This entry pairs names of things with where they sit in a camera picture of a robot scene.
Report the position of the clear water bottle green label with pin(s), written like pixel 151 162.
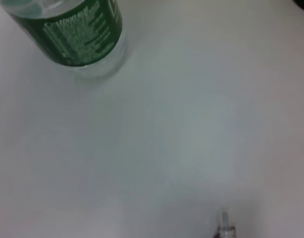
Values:
pixel 75 39

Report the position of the grey white ballpoint pen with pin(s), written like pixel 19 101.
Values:
pixel 224 226

